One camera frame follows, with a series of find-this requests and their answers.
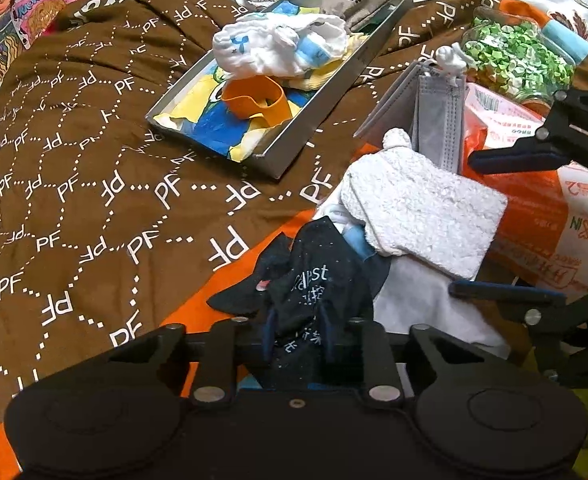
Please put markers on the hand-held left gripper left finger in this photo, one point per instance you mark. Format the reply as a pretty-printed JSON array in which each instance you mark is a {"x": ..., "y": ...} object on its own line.
[{"x": 270, "y": 332}]

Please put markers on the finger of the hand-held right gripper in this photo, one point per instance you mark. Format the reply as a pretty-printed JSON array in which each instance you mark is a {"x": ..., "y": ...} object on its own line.
[
  {"x": 514, "y": 160},
  {"x": 504, "y": 292}
]

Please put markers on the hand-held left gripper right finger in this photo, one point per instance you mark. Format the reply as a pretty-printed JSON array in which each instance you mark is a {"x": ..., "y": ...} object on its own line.
[{"x": 330, "y": 335}]

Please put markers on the black printed sock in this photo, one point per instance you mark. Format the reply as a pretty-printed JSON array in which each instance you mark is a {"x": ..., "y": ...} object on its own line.
[{"x": 314, "y": 280}]

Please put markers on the white fluffy cloth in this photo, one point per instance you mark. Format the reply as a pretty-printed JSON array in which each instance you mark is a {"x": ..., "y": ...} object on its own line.
[{"x": 424, "y": 210}]

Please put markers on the grey metal tray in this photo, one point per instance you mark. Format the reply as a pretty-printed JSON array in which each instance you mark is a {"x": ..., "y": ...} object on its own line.
[{"x": 319, "y": 110}]

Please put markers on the orange tissue packet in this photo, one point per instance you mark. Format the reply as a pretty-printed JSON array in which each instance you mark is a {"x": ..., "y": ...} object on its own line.
[{"x": 534, "y": 230}]

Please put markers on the orange sheet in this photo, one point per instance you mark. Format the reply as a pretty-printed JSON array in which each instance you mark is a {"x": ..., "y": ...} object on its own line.
[{"x": 199, "y": 310}]

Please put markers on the white smooth cloth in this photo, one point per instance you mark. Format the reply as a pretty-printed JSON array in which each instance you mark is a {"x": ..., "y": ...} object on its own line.
[{"x": 424, "y": 310}]

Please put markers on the stack of grey face masks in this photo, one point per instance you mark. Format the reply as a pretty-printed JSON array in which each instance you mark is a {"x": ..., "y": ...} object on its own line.
[{"x": 439, "y": 120}]

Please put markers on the glass jar of green stars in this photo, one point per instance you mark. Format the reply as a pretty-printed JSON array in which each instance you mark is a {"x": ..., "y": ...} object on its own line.
[{"x": 514, "y": 55}]

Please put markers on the white small figurine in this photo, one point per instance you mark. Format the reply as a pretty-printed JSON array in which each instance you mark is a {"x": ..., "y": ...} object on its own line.
[{"x": 449, "y": 60}]

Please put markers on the yellow blue cartoon cloth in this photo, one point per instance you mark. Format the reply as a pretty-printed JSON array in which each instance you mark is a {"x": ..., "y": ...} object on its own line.
[{"x": 214, "y": 125}]

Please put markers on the orange band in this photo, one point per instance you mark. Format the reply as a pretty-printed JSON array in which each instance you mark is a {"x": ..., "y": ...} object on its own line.
[{"x": 274, "y": 110}]

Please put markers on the brown printed quilt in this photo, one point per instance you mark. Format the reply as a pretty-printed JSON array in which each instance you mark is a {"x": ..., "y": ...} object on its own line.
[{"x": 74, "y": 185}]

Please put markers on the white blue sock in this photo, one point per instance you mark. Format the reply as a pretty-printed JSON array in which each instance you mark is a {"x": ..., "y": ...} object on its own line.
[{"x": 259, "y": 45}]

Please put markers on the colourful cartoon cloth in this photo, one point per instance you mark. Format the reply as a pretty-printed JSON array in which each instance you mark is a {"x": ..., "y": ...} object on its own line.
[{"x": 4, "y": 10}]

